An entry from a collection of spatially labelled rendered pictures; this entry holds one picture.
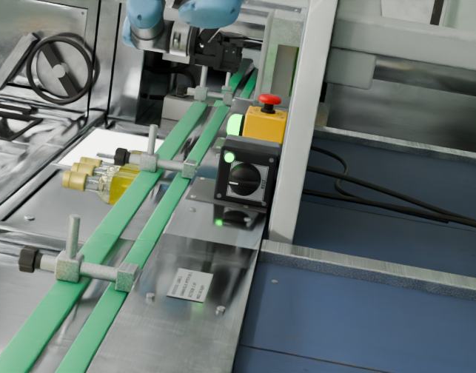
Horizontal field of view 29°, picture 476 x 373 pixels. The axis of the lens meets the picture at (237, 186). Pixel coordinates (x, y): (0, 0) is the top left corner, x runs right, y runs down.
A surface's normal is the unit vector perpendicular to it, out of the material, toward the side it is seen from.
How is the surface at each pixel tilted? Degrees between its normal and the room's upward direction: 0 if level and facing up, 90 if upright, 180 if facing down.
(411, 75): 90
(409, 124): 90
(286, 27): 90
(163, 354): 90
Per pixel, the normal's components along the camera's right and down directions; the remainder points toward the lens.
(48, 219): 0.15, -0.95
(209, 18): -0.06, 0.97
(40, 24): -0.11, 0.28
